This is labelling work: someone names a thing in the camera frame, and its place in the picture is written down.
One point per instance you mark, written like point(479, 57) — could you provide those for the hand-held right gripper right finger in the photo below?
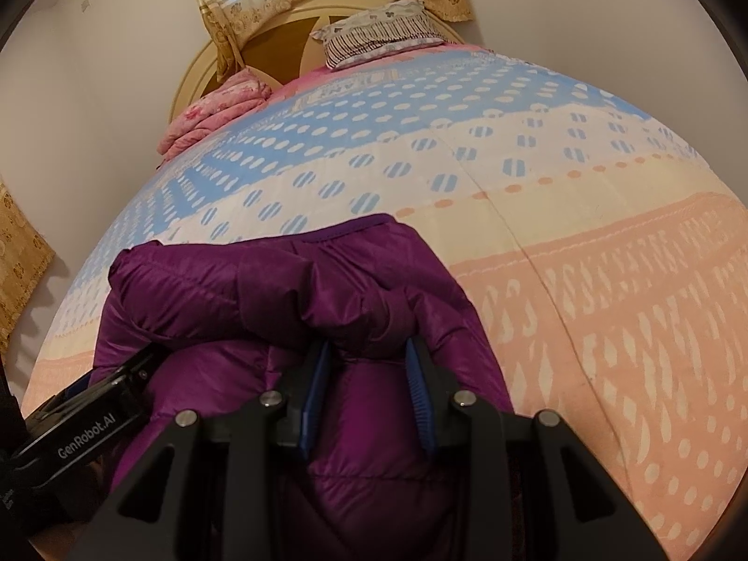
point(418, 400)

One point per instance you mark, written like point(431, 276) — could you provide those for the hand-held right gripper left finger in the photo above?
point(312, 400)

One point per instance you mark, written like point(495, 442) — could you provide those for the purple puffer jacket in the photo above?
point(245, 304)

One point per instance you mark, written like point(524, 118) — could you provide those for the beige floral side curtain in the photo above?
point(20, 269)

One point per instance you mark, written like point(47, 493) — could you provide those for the dotted blue and peach bedspread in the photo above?
point(555, 216)

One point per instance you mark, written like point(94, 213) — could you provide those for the folded pink floral quilt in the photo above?
point(216, 111)

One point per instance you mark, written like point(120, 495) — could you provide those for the pink bed sheet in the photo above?
point(327, 70)

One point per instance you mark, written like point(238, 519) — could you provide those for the cream wooden headboard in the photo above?
point(274, 47)

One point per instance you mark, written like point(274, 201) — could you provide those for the striped grey pillow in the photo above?
point(374, 32)

